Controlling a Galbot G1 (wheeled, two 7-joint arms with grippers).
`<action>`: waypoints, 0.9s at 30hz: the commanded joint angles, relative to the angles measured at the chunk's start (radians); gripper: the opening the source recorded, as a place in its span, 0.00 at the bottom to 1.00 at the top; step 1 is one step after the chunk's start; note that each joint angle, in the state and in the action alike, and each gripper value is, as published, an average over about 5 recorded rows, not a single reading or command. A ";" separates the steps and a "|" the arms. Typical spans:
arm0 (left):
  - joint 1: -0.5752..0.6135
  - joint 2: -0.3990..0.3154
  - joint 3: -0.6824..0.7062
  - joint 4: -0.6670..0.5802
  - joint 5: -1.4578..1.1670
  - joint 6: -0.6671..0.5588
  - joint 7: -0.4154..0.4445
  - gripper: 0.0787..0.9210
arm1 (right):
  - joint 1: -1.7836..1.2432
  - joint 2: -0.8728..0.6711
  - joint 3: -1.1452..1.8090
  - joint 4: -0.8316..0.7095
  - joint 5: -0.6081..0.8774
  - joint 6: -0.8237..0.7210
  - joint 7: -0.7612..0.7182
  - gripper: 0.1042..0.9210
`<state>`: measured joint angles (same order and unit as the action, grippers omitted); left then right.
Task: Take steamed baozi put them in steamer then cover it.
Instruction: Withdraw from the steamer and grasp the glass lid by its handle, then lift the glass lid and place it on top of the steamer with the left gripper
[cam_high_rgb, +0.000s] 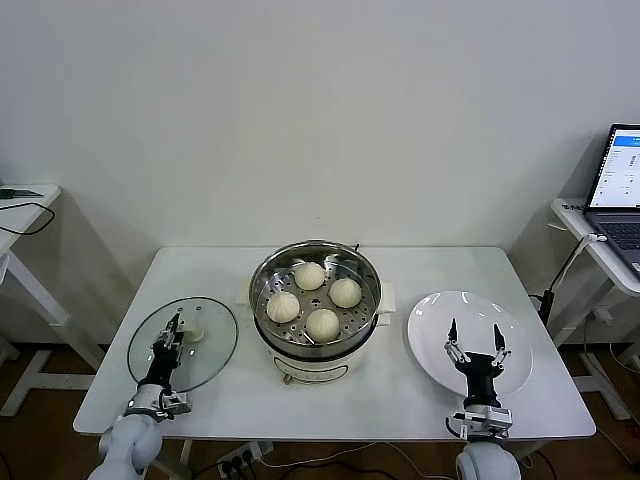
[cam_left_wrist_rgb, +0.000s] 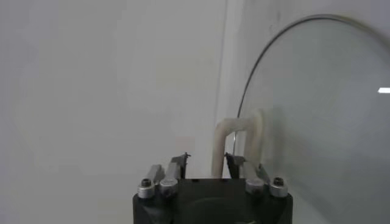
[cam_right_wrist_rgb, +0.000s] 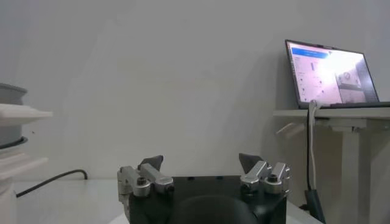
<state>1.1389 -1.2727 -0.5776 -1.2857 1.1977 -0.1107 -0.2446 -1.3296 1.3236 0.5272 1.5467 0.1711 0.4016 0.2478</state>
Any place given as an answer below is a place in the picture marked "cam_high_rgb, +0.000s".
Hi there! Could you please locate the white laptop cable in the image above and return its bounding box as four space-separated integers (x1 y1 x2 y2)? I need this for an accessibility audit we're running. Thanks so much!
548 232 609 294

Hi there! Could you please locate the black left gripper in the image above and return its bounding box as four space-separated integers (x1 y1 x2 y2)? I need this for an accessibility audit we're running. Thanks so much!
143 313 188 389

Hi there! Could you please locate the cream electric cooker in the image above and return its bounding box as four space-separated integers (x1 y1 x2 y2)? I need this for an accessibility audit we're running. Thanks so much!
234 282 396 386

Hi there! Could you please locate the white round plate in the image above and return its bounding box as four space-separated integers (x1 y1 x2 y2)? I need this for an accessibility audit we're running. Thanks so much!
406 290 534 401

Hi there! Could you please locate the black looped cable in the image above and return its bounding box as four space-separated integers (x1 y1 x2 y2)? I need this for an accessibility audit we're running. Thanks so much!
0 201 55 235

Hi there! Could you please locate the white power strip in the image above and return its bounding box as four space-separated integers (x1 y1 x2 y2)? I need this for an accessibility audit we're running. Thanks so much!
216 440 275 477

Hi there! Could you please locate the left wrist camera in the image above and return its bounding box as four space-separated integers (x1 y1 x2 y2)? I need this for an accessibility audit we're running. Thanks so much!
159 390 194 415

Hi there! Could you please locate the stainless steel steamer basket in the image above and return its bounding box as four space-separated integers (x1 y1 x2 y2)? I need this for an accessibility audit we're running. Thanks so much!
248 241 382 351

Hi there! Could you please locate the white steamed baozi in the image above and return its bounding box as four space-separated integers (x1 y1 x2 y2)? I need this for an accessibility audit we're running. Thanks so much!
304 308 342 341
266 291 302 324
293 262 326 291
328 278 363 309

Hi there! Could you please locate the white laptop side table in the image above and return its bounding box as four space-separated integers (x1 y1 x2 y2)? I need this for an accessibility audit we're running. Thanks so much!
549 197 640 421

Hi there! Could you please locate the round glass lid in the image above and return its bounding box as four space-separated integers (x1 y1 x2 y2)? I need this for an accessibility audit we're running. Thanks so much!
126 297 239 394

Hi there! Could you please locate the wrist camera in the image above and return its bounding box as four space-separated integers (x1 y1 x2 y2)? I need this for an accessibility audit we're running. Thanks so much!
446 405 514 441
159 390 194 415

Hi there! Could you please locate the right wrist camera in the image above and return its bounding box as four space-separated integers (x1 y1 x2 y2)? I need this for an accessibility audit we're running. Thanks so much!
446 405 514 441

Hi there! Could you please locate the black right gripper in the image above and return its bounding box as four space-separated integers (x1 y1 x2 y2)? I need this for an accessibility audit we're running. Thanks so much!
443 318 512 402

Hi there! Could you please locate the dark flat device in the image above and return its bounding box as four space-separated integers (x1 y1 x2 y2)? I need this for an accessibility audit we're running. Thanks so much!
0 187 45 201

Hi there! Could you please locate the grey open laptop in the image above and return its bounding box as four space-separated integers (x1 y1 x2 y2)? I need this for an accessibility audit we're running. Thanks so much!
582 123 640 281

